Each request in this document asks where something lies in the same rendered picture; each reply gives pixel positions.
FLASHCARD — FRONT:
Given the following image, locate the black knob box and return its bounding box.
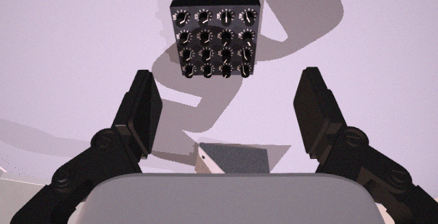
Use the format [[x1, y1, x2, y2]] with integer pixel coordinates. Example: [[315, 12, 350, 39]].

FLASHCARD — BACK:
[[170, 0, 261, 78]]

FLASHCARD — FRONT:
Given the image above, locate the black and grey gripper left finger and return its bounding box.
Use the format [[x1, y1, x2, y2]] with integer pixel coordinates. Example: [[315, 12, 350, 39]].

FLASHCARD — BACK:
[[10, 69, 163, 224]]

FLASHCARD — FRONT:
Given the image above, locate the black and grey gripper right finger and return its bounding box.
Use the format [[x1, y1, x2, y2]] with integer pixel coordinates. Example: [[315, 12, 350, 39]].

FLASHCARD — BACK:
[[293, 66, 438, 224]]

